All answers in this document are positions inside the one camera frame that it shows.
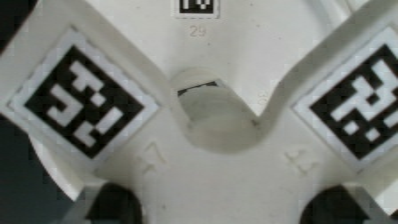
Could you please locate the white round table top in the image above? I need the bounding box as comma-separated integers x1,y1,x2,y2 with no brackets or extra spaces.
87,0,367,112

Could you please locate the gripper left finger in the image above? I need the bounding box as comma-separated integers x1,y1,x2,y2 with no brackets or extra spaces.
58,182,144,224

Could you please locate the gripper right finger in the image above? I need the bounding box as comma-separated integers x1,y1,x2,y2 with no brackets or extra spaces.
298,183,389,224

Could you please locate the white cross-shaped table base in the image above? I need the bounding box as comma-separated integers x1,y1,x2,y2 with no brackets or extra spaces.
0,0,398,224

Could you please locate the white cylindrical table leg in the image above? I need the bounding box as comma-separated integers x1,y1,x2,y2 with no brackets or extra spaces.
170,68,259,154

